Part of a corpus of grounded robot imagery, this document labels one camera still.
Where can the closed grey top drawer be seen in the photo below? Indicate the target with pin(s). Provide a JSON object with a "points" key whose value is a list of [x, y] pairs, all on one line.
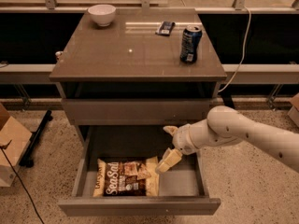
{"points": [[134, 112]]}

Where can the grey drawer cabinet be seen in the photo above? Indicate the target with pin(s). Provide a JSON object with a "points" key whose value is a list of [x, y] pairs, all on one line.
{"points": [[128, 61]]}

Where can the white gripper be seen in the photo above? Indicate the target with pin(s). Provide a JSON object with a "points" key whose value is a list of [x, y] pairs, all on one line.
{"points": [[181, 138]]}

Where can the cardboard box on left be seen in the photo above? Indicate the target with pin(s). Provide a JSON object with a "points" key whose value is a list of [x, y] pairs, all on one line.
{"points": [[15, 138]]}

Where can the cardboard box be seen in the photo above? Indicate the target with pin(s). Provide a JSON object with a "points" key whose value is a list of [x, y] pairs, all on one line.
{"points": [[294, 111], [15, 138]]}

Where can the dark blue snack bar wrapper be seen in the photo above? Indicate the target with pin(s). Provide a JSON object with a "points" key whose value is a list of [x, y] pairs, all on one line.
{"points": [[165, 28]]}

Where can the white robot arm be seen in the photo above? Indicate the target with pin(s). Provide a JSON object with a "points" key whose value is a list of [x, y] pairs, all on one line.
{"points": [[225, 126]]}

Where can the white ceramic bowl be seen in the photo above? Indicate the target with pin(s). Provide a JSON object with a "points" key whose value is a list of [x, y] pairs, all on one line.
{"points": [[102, 15]]}

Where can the blue soda can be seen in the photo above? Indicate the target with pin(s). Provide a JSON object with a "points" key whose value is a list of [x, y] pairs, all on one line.
{"points": [[190, 40]]}

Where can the black stand leg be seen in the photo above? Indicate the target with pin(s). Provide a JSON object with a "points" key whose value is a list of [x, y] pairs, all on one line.
{"points": [[26, 159]]}

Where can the black bracket behind cabinet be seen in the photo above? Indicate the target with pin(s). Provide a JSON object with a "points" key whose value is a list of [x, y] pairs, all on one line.
{"points": [[226, 96]]}

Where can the brown sea salt chip bag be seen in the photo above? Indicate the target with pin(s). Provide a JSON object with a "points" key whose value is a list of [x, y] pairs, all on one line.
{"points": [[127, 178]]}

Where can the cardboard box on right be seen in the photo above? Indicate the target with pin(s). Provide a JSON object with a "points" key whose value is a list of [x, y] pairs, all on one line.
{"points": [[294, 111]]}

